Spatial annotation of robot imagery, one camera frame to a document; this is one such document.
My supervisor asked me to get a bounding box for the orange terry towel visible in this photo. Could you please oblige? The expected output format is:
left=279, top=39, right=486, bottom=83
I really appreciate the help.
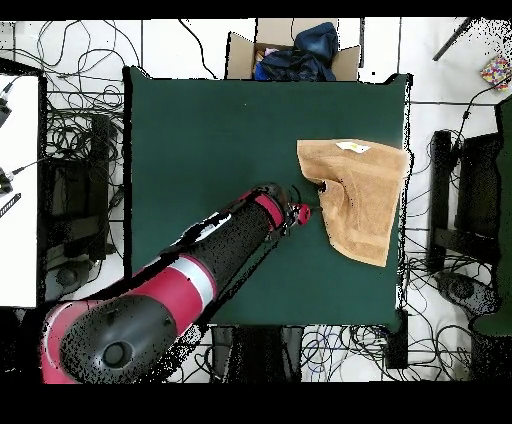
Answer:
left=296, top=138, right=411, bottom=268

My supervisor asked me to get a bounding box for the brown cardboard box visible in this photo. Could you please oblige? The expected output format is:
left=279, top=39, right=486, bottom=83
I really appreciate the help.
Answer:
left=224, top=17, right=363, bottom=82

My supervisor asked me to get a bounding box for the dark blue clothes pile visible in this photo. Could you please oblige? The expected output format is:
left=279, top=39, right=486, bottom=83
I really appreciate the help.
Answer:
left=252, top=21, right=341, bottom=82

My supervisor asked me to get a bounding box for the black stand frame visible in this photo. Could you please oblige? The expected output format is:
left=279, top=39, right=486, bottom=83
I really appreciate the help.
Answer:
left=425, top=129, right=503, bottom=277
left=39, top=113, right=121, bottom=277

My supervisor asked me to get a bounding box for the black cable tangle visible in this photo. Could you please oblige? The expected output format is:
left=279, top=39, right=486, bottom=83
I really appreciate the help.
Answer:
left=299, top=323, right=473, bottom=381
left=0, top=19, right=143, bottom=161

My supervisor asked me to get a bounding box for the single black cable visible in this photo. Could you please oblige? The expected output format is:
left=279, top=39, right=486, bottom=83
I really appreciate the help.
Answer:
left=177, top=17, right=219, bottom=80

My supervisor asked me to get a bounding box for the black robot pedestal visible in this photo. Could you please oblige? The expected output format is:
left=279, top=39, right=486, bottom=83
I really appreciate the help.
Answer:
left=210, top=325, right=305, bottom=381

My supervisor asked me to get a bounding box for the black flat strip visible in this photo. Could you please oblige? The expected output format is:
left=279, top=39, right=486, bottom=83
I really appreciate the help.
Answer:
left=0, top=192, right=22, bottom=219

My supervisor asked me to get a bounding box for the dark green table cloth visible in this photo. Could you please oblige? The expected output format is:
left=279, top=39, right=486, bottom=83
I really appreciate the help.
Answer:
left=121, top=65, right=413, bottom=326

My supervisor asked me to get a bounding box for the white desk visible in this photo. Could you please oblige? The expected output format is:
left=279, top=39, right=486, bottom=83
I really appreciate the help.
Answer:
left=0, top=73, right=41, bottom=309

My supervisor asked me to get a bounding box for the multicoloured speckled item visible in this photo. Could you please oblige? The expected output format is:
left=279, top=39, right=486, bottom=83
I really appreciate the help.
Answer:
left=479, top=54, right=512, bottom=94

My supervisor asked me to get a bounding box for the black rod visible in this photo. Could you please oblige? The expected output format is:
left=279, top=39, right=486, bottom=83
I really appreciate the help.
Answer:
left=431, top=17, right=479, bottom=62

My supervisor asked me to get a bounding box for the black box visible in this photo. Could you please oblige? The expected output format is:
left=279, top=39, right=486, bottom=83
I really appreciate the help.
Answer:
left=385, top=307, right=410, bottom=370

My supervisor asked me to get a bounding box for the green cloth covered table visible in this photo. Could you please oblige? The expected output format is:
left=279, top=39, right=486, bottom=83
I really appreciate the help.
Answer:
left=473, top=95, right=512, bottom=337

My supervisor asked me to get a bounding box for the black device with cable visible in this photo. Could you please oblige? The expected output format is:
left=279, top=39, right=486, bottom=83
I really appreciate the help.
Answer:
left=0, top=157, right=45, bottom=197
left=0, top=75, right=21, bottom=129

